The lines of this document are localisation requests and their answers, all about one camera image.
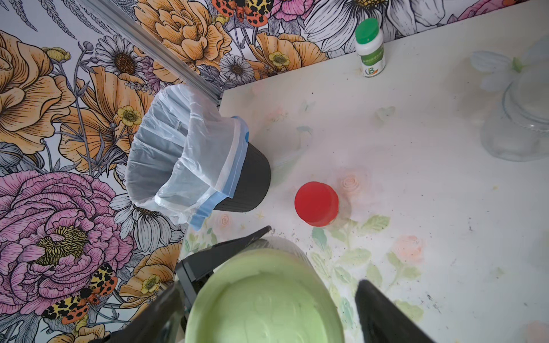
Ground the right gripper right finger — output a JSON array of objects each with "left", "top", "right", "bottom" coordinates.
[{"left": 355, "top": 280, "right": 434, "bottom": 343}]

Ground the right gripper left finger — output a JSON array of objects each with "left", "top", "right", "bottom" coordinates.
[{"left": 91, "top": 284, "right": 184, "bottom": 343}]

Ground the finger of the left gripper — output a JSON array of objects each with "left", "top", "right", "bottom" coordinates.
[{"left": 175, "top": 226, "right": 272, "bottom": 313}]

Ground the green-lid peanut jar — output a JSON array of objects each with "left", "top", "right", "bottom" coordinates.
[
  {"left": 184, "top": 236, "right": 345, "bottom": 342},
  {"left": 480, "top": 61, "right": 548, "bottom": 162}
]

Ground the black trash bin with liner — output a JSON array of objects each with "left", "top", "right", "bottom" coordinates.
[{"left": 126, "top": 84, "right": 271, "bottom": 230}]

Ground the red-lid peanut jar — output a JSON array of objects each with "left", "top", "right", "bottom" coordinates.
[{"left": 294, "top": 182, "right": 351, "bottom": 227}]

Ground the small green-cap white bottle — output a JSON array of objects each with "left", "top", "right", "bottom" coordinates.
[{"left": 355, "top": 18, "right": 386, "bottom": 78}]

